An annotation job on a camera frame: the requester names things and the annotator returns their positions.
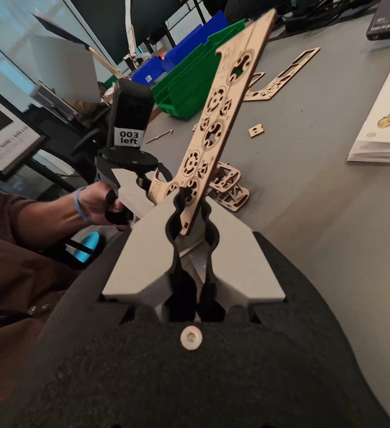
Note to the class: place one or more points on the pile of black bags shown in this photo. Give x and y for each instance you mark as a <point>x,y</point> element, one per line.
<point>315,16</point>

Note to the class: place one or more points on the blue wristband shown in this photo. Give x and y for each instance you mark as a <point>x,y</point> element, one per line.
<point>78,205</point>

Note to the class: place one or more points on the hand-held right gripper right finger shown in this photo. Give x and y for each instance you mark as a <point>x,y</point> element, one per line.
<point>245,267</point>

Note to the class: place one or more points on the wooden model assembly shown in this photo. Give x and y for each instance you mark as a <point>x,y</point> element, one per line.
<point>228,187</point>

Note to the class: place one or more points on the small blue plastic bin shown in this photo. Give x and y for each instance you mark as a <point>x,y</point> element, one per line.
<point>144,70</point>

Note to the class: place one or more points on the white instruction booklet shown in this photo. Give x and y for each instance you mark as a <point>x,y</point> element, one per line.
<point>382,133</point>

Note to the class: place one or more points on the green plastic bin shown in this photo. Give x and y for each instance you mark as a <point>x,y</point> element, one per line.
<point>185,87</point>

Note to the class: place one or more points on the small square wooden piece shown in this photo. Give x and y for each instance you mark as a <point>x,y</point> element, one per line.
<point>260,133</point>

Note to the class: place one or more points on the thin wooden stick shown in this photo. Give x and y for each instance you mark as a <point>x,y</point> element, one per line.
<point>159,136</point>

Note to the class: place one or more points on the framed black-white marker sign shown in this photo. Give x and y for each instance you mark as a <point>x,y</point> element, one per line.
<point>11,140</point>

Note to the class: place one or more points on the large black screen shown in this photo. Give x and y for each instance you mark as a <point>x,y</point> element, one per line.
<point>114,26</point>

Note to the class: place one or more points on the L-shaped empty wooden frame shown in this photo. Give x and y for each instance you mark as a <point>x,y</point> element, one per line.
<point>265,95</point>

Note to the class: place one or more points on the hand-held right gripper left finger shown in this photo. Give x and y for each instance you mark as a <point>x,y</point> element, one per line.
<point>141,260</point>

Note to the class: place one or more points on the black cardboard box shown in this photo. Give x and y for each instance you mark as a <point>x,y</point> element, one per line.
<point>388,20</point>

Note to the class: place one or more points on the person's left hand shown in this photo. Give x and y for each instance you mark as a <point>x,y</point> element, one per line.
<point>93,204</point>

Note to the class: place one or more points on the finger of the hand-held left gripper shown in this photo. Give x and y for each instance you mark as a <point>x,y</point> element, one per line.
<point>129,190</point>

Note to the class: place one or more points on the beige desktop robot arm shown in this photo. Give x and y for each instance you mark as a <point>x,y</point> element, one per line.
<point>108,63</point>

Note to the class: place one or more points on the person's brown shirt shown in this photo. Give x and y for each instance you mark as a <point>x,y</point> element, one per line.
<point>14,274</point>

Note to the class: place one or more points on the person's left forearm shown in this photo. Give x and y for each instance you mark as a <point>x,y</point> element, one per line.
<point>48,217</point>

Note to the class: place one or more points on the teal object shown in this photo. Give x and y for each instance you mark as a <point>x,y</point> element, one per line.
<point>86,247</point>

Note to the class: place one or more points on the large blue plastic bin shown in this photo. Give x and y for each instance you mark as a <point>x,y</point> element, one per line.
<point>195,43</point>

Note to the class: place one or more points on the laser-cut wooden parts sheet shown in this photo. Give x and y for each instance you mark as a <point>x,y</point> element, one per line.
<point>215,113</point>

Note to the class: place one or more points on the white desktop robot arm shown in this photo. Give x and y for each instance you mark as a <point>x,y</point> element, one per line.
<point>128,13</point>

